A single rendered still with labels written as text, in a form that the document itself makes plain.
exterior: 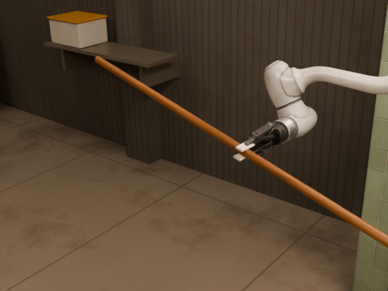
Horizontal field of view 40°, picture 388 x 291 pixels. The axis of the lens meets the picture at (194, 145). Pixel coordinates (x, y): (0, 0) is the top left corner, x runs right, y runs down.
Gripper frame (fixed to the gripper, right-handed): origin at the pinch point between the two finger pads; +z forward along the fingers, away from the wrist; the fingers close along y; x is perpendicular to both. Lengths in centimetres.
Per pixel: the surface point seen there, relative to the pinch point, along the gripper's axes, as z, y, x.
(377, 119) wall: -124, 30, 1
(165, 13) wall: -189, 63, 222
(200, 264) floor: -88, 168, 66
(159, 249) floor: -82, 176, 99
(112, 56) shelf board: -135, 91, 224
